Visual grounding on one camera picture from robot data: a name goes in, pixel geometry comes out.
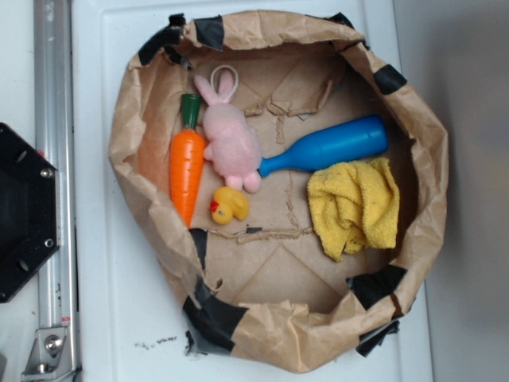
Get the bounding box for yellow terry cloth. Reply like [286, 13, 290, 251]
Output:
[307, 158, 400, 262]

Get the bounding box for yellow rubber duck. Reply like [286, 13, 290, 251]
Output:
[209, 186, 250, 224]

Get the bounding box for brown paper bag bin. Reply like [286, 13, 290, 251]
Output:
[109, 10, 449, 372]

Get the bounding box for pink plush bunny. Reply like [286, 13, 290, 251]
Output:
[194, 65, 262, 193]

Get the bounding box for orange plastic carrot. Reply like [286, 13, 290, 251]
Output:
[169, 94, 206, 228]

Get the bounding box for blue plastic bottle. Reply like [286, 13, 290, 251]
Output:
[258, 115, 389, 177]

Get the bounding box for white tray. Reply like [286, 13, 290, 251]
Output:
[72, 1, 433, 381]

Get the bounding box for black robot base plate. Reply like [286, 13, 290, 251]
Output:
[1, 123, 60, 303]

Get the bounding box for aluminium extrusion rail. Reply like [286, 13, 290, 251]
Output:
[33, 1, 82, 381]

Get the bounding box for metal corner bracket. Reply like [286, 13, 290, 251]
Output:
[21, 326, 73, 381]

